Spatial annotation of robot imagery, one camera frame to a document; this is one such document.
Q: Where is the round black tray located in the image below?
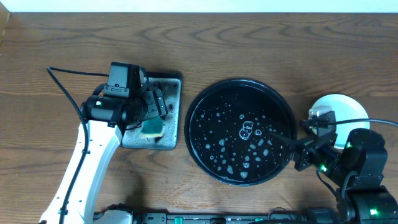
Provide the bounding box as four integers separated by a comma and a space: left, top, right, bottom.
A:
184, 78, 297, 186

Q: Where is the green scrub sponge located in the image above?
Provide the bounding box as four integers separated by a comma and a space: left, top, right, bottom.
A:
141, 117, 164, 138

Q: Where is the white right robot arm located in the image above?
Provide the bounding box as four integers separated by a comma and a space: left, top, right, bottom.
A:
273, 128, 397, 223

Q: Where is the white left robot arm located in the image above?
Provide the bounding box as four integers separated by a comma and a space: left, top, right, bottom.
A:
39, 90, 167, 223

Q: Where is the black rectangular soapy tray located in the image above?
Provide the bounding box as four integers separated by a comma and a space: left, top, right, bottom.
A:
121, 72, 182, 150

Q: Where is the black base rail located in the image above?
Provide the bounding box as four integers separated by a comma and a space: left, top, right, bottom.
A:
93, 213, 336, 224

